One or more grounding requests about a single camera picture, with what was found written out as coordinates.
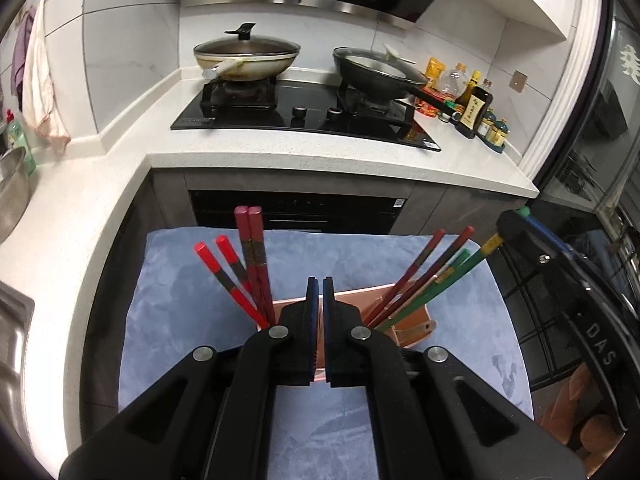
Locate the bright red chopstick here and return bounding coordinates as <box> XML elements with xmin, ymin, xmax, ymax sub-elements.
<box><xmin>215</xmin><ymin>235</ymin><xmax>257</xmax><ymax>309</ymax></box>
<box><xmin>194</xmin><ymin>242</ymin><xmax>269</xmax><ymax>330</ymax></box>

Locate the clear oil bottle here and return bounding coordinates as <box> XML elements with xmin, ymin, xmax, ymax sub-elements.
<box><xmin>437</xmin><ymin>63</ymin><xmax>468</xmax><ymax>101</ymax></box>

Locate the black frying pan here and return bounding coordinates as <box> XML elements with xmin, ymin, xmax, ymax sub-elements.
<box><xmin>332</xmin><ymin>43</ymin><xmax>459</xmax><ymax>116</ymax></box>

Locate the right hand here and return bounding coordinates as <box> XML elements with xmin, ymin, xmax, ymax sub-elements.
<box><xmin>536</xmin><ymin>363</ymin><xmax>624</xmax><ymax>479</ymax></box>

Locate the green dish soap bottle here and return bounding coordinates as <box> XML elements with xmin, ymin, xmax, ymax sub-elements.
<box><xmin>6</xmin><ymin>110</ymin><xmax>36</xmax><ymax>176</ymax></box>

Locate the black gas stove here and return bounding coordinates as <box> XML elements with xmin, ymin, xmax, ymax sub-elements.
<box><xmin>171</xmin><ymin>77</ymin><xmax>440</xmax><ymax>152</ymax></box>

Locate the pink perforated utensil holder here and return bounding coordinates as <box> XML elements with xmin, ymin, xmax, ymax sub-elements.
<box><xmin>257</xmin><ymin>282</ymin><xmax>440</xmax><ymax>384</ymax></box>

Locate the red snack packet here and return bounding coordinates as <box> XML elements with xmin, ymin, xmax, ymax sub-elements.
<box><xmin>416</xmin><ymin>88</ymin><xmax>456</xmax><ymax>122</ymax></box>

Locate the maroon chopstick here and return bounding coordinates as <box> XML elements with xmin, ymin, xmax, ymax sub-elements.
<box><xmin>363</xmin><ymin>229</ymin><xmax>445</xmax><ymax>326</ymax></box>
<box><xmin>367</xmin><ymin>226</ymin><xmax>475</xmax><ymax>327</ymax></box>

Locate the dark soy sauce bottle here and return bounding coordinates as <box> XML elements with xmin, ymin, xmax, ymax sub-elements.
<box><xmin>456</xmin><ymin>79</ymin><xmax>494</xmax><ymax>139</ymax></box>

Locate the yellow packet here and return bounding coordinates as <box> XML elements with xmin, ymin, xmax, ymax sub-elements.
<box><xmin>425</xmin><ymin>56</ymin><xmax>446</xmax><ymax>88</ymax></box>

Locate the purple hanging cloth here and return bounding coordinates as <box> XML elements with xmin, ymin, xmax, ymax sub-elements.
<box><xmin>11</xmin><ymin>6</ymin><xmax>36</xmax><ymax>108</ymax></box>

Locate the green chopstick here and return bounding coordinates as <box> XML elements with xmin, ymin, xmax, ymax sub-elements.
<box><xmin>373</xmin><ymin>248</ymin><xmax>471</xmax><ymax>327</ymax></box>
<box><xmin>372</xmin><ymin>232</ymin><xmax>504</xmax><ymax>332</ymax></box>

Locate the steel sink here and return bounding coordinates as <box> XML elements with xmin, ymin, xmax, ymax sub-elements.
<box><xmin>1</xmin><ymin>283</ymin><xmax>35</xmax><ymax>450</ymax></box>

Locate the cream wok with lid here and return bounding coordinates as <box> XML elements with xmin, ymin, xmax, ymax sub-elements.
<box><xmin>192</xmin><ymin>23</ymin><xmax>300</xmax><ymax>81</ymax></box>

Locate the cream hanging towel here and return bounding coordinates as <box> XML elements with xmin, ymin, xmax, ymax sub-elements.
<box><xmin>22</xmin><ymin>0</ymin><xmax>72</xmax><ymax>155</ymax></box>

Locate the steel mixing bowl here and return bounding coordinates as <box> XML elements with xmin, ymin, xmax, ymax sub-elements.
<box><xmin>0</xmin><ymin>146</ymin><xmax>30</xmax><ymax>243</ymax></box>

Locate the condiment jar rack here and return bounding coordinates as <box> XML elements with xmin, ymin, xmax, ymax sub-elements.
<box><xmin>476</xmin><ymin>107</ymin><xmax>509</xmax><ymax>153</ymax></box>

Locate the dark red chopstick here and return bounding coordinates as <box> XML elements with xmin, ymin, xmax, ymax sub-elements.
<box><xmin>234</xmin><ymin>206</ymin><xmax>268</xmax><ymax>318</ymax></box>
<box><xmin>248</xmin><ymin>206</ymin><xmax>277</xmax><ymax>325</ymax></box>

